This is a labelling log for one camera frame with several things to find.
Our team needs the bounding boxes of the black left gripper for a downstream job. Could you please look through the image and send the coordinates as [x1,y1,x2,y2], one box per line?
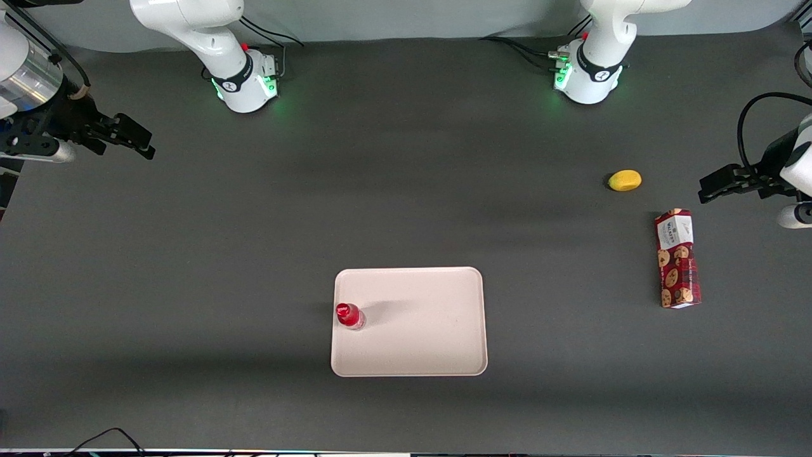
[698,129,801,204]

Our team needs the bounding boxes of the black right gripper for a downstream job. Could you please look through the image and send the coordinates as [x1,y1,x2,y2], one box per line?
[38,95,157,161]

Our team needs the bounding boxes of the red-capped coke bottle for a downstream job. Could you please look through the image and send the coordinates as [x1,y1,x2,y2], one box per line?
[335,302,367,331]

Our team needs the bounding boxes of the beige rectangular tray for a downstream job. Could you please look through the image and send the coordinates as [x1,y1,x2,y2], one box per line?
[331,267,488,378]

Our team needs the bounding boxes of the red tartan cookie box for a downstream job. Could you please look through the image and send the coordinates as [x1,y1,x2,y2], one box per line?
[655,208,703,310]

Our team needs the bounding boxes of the yellow lemon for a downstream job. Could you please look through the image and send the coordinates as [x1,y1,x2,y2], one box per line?
[608,169,643,192]

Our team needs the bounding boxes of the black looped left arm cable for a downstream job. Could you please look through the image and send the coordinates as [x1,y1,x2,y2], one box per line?
[737,92,812,182]

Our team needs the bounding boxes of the black right arm cable sleeve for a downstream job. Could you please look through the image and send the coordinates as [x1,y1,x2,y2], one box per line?
[0,3,91,102]

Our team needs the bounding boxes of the black cable at table corner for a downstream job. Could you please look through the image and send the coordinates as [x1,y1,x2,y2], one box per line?
[794,39,812,89]

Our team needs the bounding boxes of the black right arm base cables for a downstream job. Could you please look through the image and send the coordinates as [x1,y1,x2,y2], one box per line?
[238,14,305,46]

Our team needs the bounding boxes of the black arm base cables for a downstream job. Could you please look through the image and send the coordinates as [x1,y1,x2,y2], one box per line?
[479,35,572,72]
[238,14,305,46]

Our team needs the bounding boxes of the black left arm base cables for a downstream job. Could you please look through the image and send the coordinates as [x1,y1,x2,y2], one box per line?
[479,35,572,72]

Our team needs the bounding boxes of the black cable at table edge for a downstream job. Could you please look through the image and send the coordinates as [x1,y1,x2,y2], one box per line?
[63,427,148,457]

